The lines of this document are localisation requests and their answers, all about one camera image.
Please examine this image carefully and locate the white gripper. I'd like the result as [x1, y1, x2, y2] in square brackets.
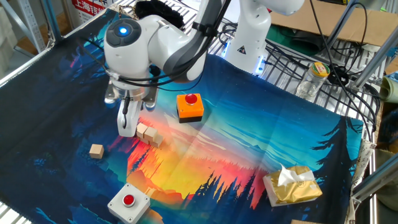
[116, 99, 144, 138]

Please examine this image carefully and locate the orange box with red button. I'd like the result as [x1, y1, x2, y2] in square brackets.
[176, 92, 205, 124]

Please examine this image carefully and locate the white box with red button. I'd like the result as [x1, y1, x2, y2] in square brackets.
[107, 182, 151, 224]

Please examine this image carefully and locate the black fluffy duster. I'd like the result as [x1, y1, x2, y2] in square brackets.
[135, 0, 185, 29]

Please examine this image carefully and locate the colourful forest print cloth mat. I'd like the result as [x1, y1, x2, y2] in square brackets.
[0, 8, 364, 224]

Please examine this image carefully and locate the white box with red print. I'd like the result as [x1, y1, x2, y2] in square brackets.
[72, 0, 108, 25]

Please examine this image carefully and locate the white printed paper sheet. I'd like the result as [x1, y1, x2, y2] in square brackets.
[223, 0, 241, 22]

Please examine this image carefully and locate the dark green board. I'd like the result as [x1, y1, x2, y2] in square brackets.
[266, 24, 326, 57]

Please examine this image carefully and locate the gold tissue pack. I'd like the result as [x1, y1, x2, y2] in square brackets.
[262, 164, 323, 208]

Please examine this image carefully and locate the clear jar with yellow lid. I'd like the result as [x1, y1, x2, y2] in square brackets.
[295, 61, 331, 101]

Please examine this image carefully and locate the black power adapter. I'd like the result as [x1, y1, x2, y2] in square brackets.
[326, 63, 349, 87]

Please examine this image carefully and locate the aluminium profile bar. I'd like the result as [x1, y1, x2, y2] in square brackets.
[320, 0, 363, 60]
[351, 154, 398, 203]
[353, 26, 398, 90]

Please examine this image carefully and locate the white patterned cloth strip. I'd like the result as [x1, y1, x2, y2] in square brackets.
[344, 138, 377, 224]

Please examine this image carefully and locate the flat brown cardboard sheet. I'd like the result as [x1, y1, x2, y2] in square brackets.
[270, 0, 398, 47]

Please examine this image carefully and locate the pale green roll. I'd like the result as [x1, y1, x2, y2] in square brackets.
[378, 72, 398, 104]

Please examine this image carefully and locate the silver camera box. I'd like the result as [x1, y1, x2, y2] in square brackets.
[104, 82, 159, 112]

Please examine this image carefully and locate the brass chain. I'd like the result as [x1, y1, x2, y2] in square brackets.
[118, 4, 138, 22]

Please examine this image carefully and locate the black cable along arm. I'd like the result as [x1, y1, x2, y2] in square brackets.
[77, 0, 233, 130]

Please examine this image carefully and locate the blue metal post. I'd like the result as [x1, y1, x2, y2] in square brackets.
[42, 0, 63, 43]

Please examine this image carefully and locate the thin black cable loop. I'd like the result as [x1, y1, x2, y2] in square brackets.
[217, 21, 239, 46]

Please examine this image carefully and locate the grey perforated shelf frame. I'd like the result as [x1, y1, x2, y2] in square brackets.
[0, 0, 47, 54]

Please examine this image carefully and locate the black cable bundle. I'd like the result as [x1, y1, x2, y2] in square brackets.
[264, 0, 382, 133]

